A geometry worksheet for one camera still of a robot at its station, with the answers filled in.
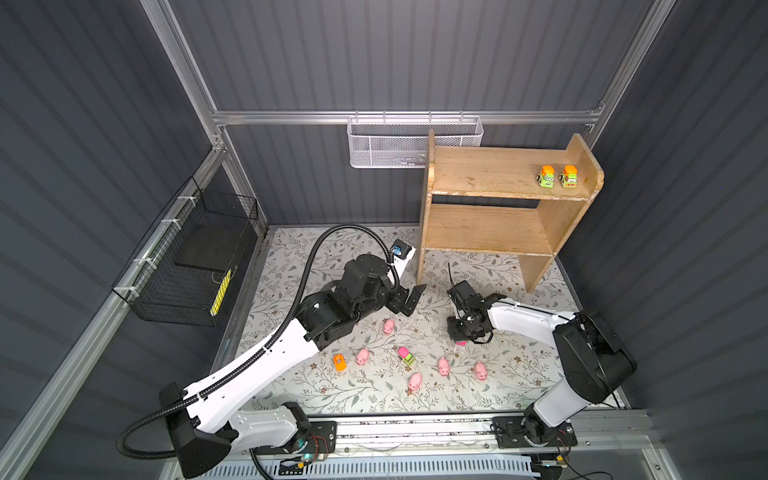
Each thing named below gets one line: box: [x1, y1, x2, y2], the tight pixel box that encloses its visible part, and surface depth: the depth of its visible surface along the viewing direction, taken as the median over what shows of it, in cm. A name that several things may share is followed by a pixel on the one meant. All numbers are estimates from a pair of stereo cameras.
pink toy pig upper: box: [383, 319, 395, 334], surface depth 93 cm
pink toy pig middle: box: [438, 357, 451, 377], surface depth 86 cm
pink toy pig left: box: [356, 348, 370, 366], surface depth 87 cm
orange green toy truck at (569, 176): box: [559, 164, 578, 188], surface depth 71 cm
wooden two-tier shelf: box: [416, 130, 605, 293], surface depth 80 cm
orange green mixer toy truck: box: [536, 164, 555, 188], surface depth 71 cm
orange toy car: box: [333, 353, 347, 372], surface depth 86 cm
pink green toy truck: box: [398, 346, 415, 365], surface depth 86 cm
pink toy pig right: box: [475, 361, 488, 381], surface depth 84 cm
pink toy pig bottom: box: [408, 372, 422, 392], surface depth 83 cm
